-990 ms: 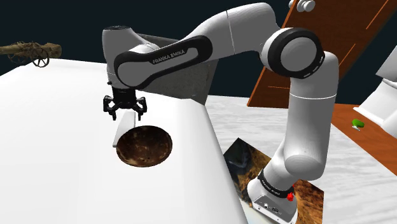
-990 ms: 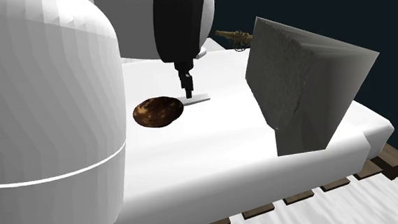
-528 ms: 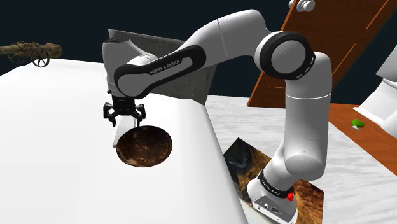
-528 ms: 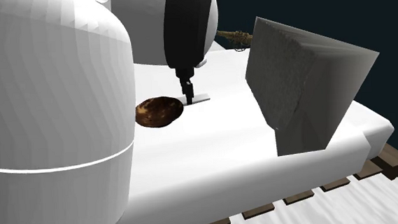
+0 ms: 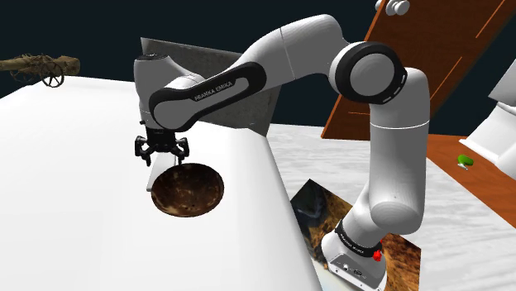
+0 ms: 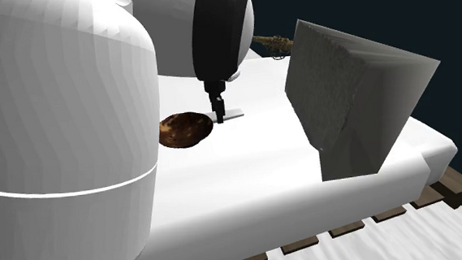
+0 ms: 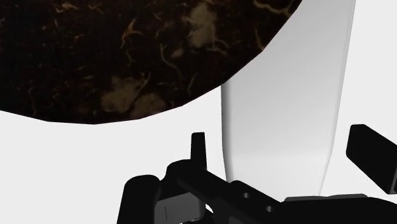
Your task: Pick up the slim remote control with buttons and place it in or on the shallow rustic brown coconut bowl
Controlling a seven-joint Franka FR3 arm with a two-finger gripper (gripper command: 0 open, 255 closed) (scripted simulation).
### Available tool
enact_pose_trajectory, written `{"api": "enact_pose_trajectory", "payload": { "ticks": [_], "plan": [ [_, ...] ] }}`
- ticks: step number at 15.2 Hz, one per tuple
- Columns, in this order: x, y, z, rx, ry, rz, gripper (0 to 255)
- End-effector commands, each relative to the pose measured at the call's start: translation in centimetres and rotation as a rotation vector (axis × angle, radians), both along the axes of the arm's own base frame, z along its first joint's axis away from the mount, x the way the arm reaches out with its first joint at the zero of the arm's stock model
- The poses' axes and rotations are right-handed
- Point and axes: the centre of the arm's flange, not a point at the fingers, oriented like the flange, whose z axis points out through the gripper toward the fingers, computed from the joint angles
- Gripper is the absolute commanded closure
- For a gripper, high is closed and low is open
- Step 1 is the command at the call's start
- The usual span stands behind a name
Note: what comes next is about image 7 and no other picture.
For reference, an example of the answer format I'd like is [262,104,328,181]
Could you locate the round dark marble table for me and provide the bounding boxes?
[0,0,357,200]

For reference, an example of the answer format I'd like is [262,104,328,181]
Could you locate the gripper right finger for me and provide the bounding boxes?
[345,123,397,195]

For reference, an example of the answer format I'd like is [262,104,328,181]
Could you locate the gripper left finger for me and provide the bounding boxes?
[116,132,281,224]

